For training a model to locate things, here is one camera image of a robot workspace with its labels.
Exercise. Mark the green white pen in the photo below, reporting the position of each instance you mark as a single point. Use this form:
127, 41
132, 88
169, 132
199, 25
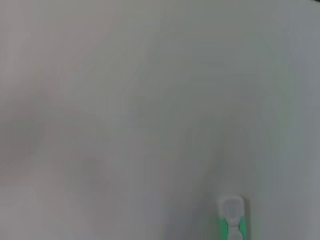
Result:
232, 207

